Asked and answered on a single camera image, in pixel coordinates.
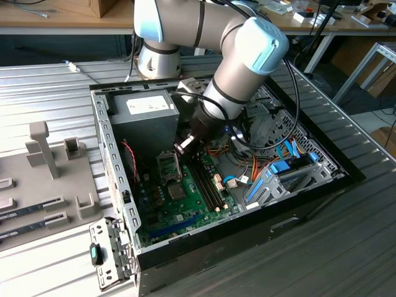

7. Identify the wooden workbench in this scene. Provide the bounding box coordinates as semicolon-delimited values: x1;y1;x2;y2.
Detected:
0;0;396;74

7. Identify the light blue data wire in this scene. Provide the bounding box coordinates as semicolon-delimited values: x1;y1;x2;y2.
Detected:
222;174;249;188

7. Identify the grey power supply unit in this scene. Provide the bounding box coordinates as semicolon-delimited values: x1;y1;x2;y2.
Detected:
108;90;181;153

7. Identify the white flat strip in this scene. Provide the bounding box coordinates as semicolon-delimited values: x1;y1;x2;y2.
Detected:
351;14;372;29

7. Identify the blue plastic rail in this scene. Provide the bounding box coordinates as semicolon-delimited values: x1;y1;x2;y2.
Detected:
244;176;265;202

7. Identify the large cardboard box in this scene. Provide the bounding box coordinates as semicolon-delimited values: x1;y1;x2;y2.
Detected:
358;60;396;98

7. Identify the cable with silver plug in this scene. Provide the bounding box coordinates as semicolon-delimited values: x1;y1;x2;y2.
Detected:
63;58;101;84

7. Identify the black PC case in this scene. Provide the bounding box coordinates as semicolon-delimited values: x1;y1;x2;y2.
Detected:
88;71;366;297

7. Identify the white round object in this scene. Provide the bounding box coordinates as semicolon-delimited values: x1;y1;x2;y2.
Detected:
311;14;337;26

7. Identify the clear plastic bag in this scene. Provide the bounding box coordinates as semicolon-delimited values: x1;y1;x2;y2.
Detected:
262;0;293;15

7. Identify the flat cardboard box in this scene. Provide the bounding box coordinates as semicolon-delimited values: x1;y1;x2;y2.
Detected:
369;126;396;152

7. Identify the grey metal drive cage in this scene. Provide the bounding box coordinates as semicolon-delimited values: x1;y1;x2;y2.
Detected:
241;85;279;131

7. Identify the open cardboard box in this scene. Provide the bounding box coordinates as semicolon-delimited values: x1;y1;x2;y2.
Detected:
360;1;391;19

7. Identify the black slanted pole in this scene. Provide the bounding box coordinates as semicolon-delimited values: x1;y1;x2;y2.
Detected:
292;0;341;74

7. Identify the grey parts rack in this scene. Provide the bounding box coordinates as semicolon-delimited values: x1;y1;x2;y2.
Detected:
0;121;105;252

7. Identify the small white box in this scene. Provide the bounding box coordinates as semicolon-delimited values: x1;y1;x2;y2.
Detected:
292;11;314;24

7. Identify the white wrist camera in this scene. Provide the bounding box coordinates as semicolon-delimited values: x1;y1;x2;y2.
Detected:
230;128;252;153

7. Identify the dark RAM stick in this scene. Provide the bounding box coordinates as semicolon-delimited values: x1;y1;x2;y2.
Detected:
0;221;48;241
0;202;46;221

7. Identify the blue disk carrier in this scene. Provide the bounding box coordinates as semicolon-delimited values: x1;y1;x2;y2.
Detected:
269;160;291;174

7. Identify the aluminium profile frame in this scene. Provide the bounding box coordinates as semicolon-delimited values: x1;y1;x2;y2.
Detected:
332;41;396;105

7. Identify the green motherboard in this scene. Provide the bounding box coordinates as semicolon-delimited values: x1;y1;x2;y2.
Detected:
136;150;243;249

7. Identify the grey camera box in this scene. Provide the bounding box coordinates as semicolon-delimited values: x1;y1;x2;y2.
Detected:
178;77;207;105

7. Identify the perforated metal disk bay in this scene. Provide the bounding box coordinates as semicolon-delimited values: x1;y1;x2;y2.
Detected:
252;108;347;182

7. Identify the metal socket cover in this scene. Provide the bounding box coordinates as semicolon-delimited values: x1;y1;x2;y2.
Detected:
155;151;183;184

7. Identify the orange wire bundle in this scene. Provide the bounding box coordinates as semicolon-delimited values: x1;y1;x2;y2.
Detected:
207;144;277;187

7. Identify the brown cardboard box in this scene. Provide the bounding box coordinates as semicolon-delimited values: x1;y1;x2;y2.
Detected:
89;0;120;19

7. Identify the CPU socket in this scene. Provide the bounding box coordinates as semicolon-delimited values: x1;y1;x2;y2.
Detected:
165;182;189;202

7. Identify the black RAM slot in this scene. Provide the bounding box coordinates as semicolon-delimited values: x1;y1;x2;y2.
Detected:
187;159;217;213
194;157;225;210
197;154;229;209
190;158;221;212

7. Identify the blue expansion slot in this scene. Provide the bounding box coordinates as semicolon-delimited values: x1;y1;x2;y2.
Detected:
148;213;202;239

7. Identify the black disk drive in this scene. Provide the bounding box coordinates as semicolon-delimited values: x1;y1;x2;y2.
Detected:
287;153;312;170

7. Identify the black teal release latch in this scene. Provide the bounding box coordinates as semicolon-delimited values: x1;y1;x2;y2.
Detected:
89;243;105;267

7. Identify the grey metal disk bay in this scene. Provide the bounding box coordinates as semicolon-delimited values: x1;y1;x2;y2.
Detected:
243;159;346;210

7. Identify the red black twisted wire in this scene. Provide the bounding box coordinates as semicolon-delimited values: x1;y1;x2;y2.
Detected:
120;140;140;184

